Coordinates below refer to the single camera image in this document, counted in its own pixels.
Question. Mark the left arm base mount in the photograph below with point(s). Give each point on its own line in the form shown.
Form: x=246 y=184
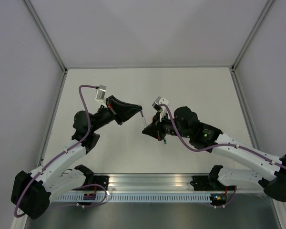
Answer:
x=97 y=182

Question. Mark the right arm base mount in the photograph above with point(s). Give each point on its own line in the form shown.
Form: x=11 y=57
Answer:
x=202 y=183

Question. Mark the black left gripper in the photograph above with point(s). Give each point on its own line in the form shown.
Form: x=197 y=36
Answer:
x=121 y=111

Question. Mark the left aluminium frame post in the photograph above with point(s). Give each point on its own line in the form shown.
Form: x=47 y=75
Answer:
x=41 y=28

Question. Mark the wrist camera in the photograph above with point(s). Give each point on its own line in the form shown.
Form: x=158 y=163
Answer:
x=161 y=104
x=100 y=95

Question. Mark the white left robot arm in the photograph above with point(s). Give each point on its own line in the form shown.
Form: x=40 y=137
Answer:
x=34 y=191

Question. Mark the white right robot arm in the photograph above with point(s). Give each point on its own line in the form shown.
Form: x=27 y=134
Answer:
x=263 y=171

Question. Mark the white slotted cable duct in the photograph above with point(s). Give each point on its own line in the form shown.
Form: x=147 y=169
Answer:
x=135 y=198

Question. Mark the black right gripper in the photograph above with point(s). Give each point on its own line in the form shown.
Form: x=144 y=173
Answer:
x=155 y=129

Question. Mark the aluminium frame post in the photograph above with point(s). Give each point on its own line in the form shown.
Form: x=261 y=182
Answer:
x=257 y=25
x=41 y=28

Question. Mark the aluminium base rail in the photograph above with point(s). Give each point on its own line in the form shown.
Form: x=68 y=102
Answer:
x=144 y=182

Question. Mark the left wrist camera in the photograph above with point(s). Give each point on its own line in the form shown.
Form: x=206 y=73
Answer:
x=100 y=95

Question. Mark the right aluminium frame post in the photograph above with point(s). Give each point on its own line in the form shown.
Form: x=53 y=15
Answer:
x=257 y=25

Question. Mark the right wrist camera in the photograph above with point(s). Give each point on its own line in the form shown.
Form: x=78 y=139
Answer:
x=161 y=104

